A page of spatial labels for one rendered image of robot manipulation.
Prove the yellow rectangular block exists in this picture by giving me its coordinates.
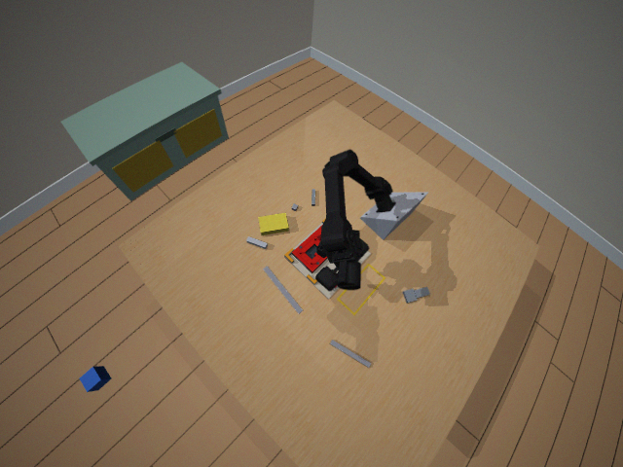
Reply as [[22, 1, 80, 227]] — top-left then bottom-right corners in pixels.
[[258, 213, 289, 235]]

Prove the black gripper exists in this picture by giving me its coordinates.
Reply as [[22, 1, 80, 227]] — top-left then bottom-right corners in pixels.
[[315, 238, 370, 292]]

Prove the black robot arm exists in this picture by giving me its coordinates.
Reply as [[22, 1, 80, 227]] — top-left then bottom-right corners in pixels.
[[316, 150, 396, 290]]

